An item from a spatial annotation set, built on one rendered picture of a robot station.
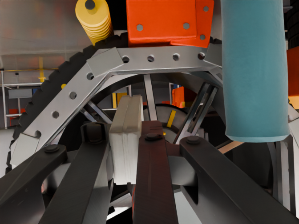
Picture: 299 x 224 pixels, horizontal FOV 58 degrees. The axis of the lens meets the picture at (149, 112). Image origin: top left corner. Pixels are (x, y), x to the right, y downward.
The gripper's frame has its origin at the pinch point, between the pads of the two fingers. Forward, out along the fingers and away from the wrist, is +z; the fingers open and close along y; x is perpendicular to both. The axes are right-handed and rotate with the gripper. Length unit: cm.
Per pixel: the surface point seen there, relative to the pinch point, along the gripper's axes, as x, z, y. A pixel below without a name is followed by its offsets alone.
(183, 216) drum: -16.5, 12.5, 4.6
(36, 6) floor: 23, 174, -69
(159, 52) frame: 1.7, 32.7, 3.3
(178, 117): -29, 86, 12
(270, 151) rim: -21, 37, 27
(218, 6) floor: 17, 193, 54
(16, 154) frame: -13.2, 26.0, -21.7
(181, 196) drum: -14.1, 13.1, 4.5
